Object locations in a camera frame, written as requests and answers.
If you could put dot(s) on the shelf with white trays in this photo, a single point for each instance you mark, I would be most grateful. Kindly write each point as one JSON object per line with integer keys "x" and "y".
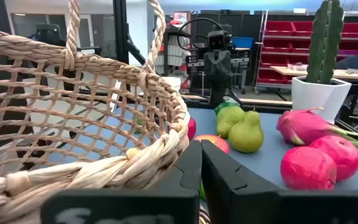
{"x": 174, "y": 51}

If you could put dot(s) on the wooden table side board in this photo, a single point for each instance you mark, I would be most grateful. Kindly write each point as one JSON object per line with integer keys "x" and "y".
{"x": 266, "y": 101}

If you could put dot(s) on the rack with red bins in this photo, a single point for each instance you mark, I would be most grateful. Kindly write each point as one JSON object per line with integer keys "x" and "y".
{"x": 278, "y": 28}

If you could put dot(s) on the blue plastic bin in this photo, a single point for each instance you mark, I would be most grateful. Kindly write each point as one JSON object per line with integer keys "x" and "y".
{"x": 242, "y": 42}

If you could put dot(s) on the wooden work table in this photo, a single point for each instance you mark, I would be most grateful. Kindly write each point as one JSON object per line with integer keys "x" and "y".
{"x": 291, "y": 71}

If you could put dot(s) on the woven wicker basket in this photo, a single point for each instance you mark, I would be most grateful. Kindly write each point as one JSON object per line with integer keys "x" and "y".
{"x": 73, "y": 180}

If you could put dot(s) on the pink dragon fruit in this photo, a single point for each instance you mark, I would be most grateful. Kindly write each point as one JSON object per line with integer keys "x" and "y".
{"x": 303, "y": 127}

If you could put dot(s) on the white plant pot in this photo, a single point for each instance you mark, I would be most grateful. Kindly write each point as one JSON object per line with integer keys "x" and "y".
{"x": 315, "y": 99}

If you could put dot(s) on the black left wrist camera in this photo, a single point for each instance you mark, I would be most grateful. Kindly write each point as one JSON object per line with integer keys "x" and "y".
{"x": 217, "y": 40}

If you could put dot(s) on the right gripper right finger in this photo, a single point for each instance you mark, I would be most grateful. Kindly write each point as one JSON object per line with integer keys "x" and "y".
{"x": 259, "y": 205}

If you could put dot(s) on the yellow-green pear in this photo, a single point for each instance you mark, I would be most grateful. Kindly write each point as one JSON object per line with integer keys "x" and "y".
{"x": 227, "y": 119}
{"x": 246, "y": 137}

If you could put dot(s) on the pink round pomegranate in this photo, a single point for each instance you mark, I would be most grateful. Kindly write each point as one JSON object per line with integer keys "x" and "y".
{"x": 192, "y": 129}
{"x": 306, "y": 169}
{"x": 340, "y": 155}

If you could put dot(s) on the white bucket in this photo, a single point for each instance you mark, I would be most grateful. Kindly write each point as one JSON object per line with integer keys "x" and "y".
{"x": 174, "y": 84}

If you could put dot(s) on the green cactus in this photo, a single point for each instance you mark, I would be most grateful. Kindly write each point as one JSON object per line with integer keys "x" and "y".
{"x": 323, "y": 46}

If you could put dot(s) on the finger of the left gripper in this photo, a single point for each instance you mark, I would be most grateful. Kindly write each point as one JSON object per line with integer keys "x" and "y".
{"x": 222, "y": 95}
{"x": 214, "y": 95}

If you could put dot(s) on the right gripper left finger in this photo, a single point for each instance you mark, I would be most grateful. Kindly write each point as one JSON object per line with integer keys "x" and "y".
{"x": 120, "y": 205}

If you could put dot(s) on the red-orange apple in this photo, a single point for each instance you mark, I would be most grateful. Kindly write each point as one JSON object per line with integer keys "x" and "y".
{"x": 216, "y": 143}

